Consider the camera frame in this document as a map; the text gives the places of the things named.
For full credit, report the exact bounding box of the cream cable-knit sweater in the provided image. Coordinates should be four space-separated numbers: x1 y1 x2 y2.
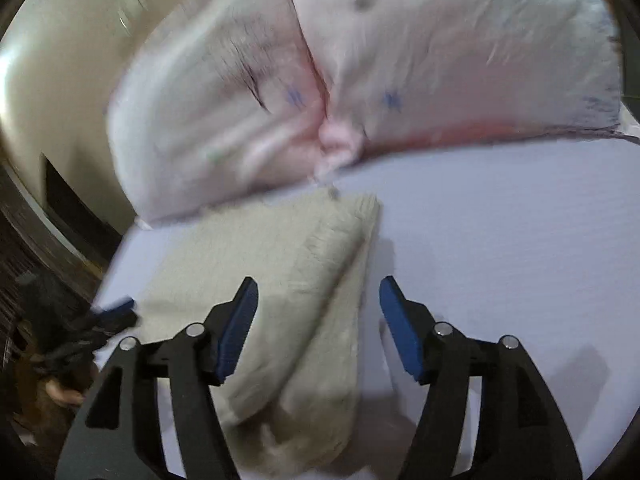
139 188 380 479

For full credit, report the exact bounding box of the person's left hand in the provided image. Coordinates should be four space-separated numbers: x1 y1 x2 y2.
43 378 86 408

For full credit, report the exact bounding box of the lavender bed sheet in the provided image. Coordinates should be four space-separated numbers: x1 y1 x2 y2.
92 134 640 480

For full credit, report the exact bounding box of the pink floral pillow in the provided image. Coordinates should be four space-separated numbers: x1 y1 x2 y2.
292 0 622 154
106 0 326 223

